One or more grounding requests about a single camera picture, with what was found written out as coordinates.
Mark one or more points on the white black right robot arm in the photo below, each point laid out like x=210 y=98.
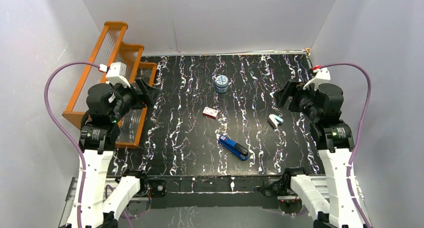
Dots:
x=333 y=138

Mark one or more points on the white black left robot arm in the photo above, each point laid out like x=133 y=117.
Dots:
x=107 y=104

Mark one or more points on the white light-blue staple remover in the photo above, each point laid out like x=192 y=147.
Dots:
x=275 y=121

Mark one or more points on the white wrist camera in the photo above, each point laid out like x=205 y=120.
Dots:
x=320 y=75
x=115 y=73

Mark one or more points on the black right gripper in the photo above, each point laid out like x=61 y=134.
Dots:
x=293 y=89

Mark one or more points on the blue white round tin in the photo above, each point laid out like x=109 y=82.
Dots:
x=221 y=84

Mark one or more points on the red white staples box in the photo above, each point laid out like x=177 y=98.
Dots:
x=210 y=112

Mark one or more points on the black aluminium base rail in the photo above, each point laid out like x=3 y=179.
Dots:
x=163 y=191

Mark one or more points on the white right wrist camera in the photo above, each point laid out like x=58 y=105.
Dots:
x=320 y=75

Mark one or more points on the blue black stapler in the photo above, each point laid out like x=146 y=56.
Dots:
x=236 y=148

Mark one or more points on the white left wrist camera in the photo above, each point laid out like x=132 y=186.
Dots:
x=115 y=73

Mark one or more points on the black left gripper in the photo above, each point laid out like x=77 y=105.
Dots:
x=139 y=92

